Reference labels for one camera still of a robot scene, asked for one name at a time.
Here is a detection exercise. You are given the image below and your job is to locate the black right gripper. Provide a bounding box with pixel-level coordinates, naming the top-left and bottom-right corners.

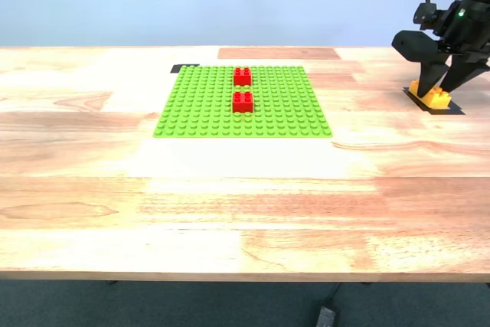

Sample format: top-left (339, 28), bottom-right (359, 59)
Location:
top-left (390, 0), bottom-right (490, 99)

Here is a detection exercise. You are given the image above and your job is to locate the yellow two-by-four brick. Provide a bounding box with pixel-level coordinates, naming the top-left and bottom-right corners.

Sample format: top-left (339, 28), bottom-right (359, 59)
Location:
top-left (407, 79), bottom-right (453, 110)

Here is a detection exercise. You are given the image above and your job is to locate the red two-by-two brick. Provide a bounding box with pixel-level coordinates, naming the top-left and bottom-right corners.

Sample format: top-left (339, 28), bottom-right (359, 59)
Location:
top-left (231, 90), bottom-right (255, 115)
top-left (233, 67), bottom-right (253, 87)

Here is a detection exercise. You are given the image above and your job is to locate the green studded baseplate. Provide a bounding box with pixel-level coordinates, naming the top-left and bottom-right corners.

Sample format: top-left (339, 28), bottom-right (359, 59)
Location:
top-left (152, 65), bottom-right (334, 139)

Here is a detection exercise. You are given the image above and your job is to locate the black tape rectangle outline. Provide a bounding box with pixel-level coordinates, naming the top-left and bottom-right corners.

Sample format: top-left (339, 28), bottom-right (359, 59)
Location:
top-left (401, 87), bottom-right (466, 116)

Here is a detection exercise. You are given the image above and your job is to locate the short black tape strip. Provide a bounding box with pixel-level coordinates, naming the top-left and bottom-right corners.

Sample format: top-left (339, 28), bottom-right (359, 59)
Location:
top-left (170, 63), bottom-right (201, 74)

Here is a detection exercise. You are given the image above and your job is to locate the grey power adapter box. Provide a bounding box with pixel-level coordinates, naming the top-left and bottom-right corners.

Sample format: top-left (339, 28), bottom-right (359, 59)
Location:
top-left (316, 306), bottom-right (337, 327)

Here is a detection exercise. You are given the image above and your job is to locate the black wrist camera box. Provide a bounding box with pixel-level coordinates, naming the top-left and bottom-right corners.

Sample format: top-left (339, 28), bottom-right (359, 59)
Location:
top-left (412, 2), bottom-right (439, 31)

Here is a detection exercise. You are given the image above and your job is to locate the thin black floor cable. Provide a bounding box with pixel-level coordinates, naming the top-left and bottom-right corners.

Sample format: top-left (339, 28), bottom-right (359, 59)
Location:
top-left (326, 282), bottom-right (344, 309)

